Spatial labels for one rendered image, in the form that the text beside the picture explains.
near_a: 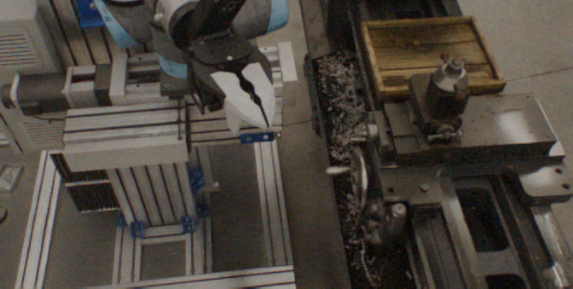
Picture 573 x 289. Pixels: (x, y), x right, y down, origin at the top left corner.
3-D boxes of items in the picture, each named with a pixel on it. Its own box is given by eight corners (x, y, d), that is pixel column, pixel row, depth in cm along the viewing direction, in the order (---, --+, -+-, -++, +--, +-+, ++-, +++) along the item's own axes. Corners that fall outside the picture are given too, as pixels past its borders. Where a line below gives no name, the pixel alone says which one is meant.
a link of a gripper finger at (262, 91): (286, 147, 67) (252, 95, 73) (293, 111, 63) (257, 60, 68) (263, 153, 66) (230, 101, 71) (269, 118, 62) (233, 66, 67)
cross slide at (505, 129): (368, 114, 150) (370, 102, 147) (528, 103, 152) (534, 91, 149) (380, 165, 139) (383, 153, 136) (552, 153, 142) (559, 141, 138)
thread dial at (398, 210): (384, 222, 145) (390, 200, 137) (398, 221, 145) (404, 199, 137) (387, 234, 142) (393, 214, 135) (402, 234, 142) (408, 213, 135)
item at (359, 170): (341, 174, 173) (348, 124, 155) (374, 172, 174) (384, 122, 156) (356, 254, 156) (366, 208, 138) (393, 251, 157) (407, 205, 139)
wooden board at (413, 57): (359, 31, 180) (361, 21, 177) (471, 25, 182) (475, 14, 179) (377, 101, 161) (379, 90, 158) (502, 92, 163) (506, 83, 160)
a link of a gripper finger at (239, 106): (263, 153, 66) (230, 101, 71) (269, 118, 62) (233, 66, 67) (239, 161, 65) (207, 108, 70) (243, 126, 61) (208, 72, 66)
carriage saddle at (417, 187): (362, 124, 156) (365, 109, 151) (530, 112, 158) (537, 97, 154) (384, 218, 137) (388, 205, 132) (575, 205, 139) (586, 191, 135)
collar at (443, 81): (429, 69, 133) (431, 60, 131) (462, 66, 133) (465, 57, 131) (437, 94, 128) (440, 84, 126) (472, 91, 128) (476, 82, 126)
